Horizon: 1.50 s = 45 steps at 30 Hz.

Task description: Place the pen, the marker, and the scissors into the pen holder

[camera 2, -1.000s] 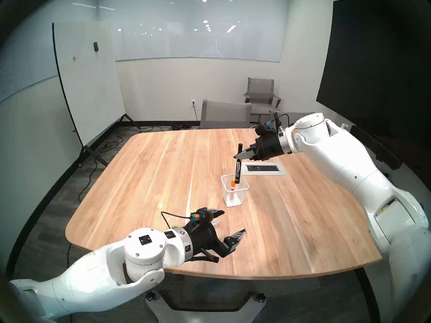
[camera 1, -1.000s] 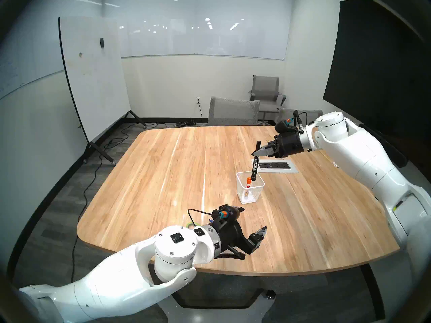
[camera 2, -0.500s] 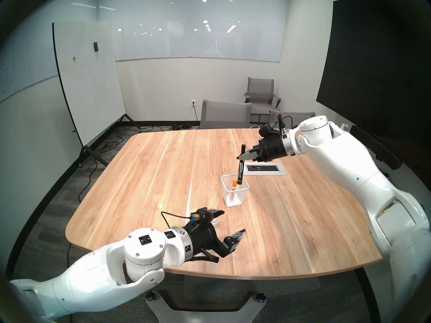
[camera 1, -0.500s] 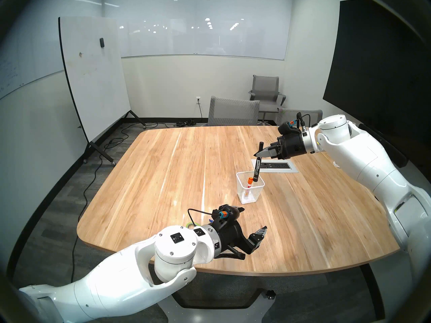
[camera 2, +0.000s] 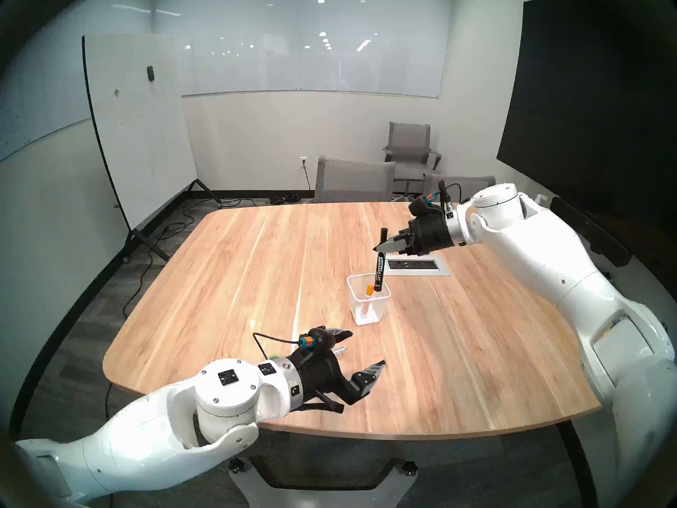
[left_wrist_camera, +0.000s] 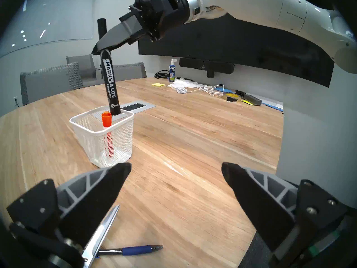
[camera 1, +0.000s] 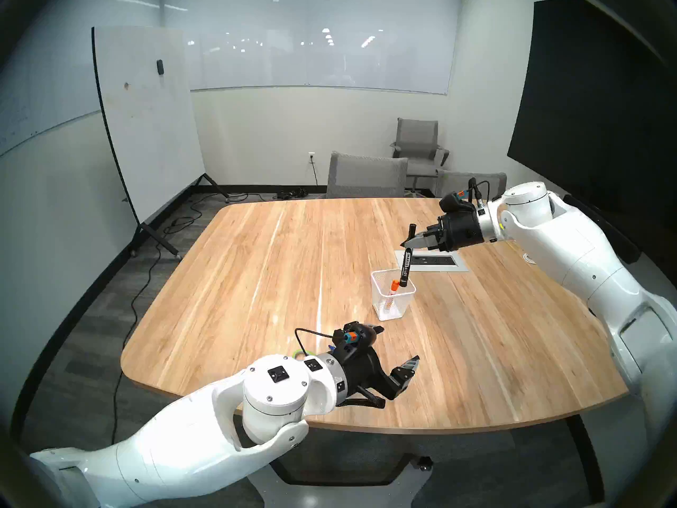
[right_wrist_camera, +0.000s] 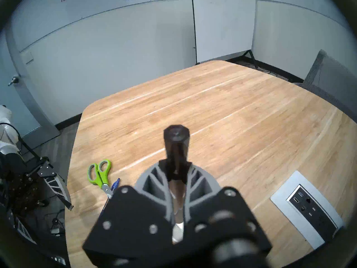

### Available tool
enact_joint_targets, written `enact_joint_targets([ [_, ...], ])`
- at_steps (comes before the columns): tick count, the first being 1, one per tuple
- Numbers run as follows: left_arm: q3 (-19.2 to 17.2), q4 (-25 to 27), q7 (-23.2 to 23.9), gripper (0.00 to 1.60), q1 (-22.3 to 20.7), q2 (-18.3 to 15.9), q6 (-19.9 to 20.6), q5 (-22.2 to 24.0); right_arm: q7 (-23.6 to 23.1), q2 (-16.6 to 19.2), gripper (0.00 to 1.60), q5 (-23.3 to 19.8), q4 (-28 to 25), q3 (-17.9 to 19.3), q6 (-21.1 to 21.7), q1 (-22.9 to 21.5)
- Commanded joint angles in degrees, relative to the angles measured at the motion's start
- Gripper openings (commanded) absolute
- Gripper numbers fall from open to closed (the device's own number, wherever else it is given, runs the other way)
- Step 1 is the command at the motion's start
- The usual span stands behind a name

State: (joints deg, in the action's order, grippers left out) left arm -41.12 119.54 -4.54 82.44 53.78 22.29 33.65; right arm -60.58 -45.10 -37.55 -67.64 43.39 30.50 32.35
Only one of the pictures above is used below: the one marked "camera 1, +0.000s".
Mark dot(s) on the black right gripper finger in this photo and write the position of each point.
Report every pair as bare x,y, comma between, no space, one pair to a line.
423,244
429,235

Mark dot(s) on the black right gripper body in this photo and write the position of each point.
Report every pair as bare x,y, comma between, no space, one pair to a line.
460,230

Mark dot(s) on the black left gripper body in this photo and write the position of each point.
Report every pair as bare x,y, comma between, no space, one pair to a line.
365,372

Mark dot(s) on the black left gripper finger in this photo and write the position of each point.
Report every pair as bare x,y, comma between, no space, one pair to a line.
377,330
404,373

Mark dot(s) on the black permanent marker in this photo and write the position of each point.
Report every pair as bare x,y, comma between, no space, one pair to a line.
404,271

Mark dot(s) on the orange white dry-erase marker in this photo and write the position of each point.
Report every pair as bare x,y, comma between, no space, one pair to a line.
394,286

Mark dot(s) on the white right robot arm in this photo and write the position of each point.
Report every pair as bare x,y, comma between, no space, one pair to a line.
571,247

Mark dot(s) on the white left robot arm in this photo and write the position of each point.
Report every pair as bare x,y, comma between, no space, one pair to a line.
185,448

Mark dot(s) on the white mesh pen holder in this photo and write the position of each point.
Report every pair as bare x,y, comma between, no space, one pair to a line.
391,311

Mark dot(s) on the grey table power outlet panel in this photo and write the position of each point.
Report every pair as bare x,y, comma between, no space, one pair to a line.
455,263

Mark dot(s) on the grey mesh-back chair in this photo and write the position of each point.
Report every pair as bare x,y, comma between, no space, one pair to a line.
365,176
486,184

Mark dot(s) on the grey armrest swivel chair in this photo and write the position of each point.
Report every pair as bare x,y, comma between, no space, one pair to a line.
418,136

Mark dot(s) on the black video sound bar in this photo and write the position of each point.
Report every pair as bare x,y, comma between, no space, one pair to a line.
619,242

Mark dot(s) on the rolling whiteboard on stand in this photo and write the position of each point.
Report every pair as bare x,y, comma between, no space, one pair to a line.
148,126

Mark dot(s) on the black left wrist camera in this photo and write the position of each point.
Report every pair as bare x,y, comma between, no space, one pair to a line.
359,335

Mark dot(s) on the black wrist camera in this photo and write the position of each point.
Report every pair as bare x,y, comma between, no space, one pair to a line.
454,201
359,335

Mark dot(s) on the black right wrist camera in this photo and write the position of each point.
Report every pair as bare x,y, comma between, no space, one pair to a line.
454,201

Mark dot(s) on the large black wall screen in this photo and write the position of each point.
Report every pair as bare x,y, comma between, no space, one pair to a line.
592,115

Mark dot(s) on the wall mounted glass whiteboard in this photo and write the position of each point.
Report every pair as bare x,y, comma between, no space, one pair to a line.
328,57

